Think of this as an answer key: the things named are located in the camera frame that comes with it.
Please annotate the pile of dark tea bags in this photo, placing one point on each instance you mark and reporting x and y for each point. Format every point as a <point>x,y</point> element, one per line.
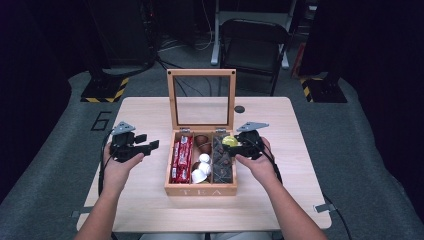
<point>221,168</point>

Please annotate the dark table grommet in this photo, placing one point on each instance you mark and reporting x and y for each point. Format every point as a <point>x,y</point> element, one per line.
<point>239,109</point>

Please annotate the white metal desk frame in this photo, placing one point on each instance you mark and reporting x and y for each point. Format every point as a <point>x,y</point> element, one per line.
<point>215,50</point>

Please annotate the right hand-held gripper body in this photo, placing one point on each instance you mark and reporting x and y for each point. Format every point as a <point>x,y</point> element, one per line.
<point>251,143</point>

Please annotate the black computer tower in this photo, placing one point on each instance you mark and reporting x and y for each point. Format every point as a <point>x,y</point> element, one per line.
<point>125,33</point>

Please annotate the grey tape strip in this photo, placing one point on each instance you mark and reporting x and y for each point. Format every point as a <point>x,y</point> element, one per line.
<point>80,212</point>
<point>325,208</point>

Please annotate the brown capsule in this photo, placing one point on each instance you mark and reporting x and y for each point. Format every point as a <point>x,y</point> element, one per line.
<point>206,148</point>
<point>201,139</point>
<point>195,165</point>

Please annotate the yellow capsule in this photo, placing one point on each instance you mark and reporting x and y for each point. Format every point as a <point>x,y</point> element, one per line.
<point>230,140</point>

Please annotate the black folding chair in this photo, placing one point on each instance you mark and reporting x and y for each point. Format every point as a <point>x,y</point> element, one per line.
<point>251,50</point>

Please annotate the black stand with striped base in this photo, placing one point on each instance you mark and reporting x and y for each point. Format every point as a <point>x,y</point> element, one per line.
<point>103,90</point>
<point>325,91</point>

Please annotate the wooden box with glass lid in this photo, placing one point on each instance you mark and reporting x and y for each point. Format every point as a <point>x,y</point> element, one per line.
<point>200,190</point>

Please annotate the person's right hand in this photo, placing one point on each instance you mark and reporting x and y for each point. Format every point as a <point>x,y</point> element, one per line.
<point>263,170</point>

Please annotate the red object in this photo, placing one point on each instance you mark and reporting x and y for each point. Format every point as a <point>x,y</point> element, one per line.
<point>297,61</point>

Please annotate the person's left hand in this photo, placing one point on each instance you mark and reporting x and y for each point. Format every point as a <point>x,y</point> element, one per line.
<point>116,173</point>

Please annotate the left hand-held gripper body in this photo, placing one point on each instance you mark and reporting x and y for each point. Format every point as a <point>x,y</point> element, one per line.
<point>123,146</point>

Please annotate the red snack packet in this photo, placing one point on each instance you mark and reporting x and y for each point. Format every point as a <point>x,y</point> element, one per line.
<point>185,156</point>
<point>174,163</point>

